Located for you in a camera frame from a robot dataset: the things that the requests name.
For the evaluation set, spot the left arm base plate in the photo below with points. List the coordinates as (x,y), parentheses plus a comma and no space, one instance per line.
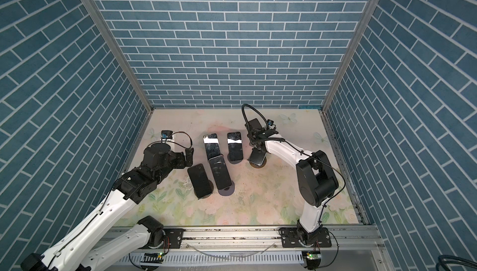
(169,238)

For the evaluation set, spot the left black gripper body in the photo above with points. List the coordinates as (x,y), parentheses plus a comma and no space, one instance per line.
(177,161)

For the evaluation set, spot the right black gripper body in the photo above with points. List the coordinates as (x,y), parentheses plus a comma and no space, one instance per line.
(252,142)

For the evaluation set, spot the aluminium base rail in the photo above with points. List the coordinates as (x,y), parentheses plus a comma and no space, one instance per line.
(231,238)

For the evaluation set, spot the black phone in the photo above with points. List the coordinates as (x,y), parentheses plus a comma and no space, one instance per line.
(211,143)
(234,143)
(197,174)
(257,156)

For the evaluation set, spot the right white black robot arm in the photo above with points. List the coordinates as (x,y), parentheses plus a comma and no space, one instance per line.
(317,180)

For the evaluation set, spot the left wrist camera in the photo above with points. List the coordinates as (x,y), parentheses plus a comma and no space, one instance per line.
(166,134)

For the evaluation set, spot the purple-grey phone stand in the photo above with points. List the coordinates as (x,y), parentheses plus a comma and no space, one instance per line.
(228,191)

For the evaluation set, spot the purple-edged phone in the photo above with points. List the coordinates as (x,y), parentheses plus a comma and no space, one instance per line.
(220,173)

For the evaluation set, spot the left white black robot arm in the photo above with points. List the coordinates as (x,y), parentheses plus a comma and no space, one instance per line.
(78,250)

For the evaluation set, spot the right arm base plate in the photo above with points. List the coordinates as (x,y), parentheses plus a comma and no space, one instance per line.
(295,237)

